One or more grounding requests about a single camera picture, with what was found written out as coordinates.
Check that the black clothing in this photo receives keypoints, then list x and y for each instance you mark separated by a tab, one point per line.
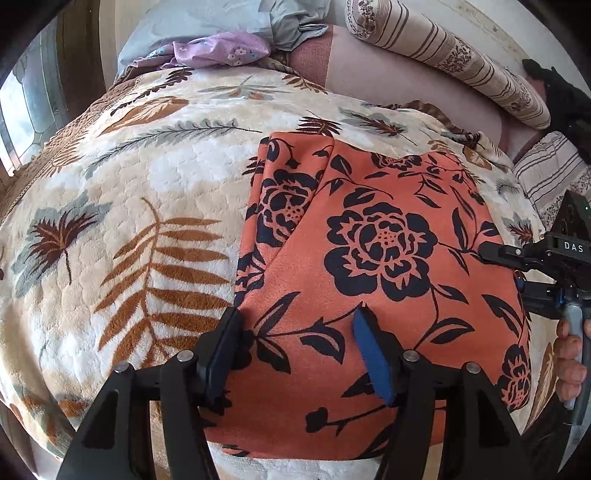
565	106

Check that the pink quilted cushion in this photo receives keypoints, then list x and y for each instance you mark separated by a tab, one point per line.
406	87

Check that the wide striped floral pillow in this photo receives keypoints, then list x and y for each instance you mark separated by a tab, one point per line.
549	161

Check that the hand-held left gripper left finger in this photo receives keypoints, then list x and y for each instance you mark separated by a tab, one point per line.
221	355

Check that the wooden window frame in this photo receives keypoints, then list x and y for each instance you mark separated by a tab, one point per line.
83	55

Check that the leaf print blanket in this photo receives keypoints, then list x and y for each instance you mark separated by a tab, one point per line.
138	194

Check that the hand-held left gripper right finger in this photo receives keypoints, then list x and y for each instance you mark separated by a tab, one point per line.
374	355

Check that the person's right hand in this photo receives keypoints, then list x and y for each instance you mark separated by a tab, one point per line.
562	369

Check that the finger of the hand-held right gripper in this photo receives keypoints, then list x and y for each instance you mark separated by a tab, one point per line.
540	295
512	256

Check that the purple floral cloth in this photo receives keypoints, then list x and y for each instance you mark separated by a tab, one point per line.
217	48

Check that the long striped floral pillow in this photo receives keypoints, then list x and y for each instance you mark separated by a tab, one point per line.
443	50

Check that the orange floral shirt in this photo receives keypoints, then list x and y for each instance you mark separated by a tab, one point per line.
392	207

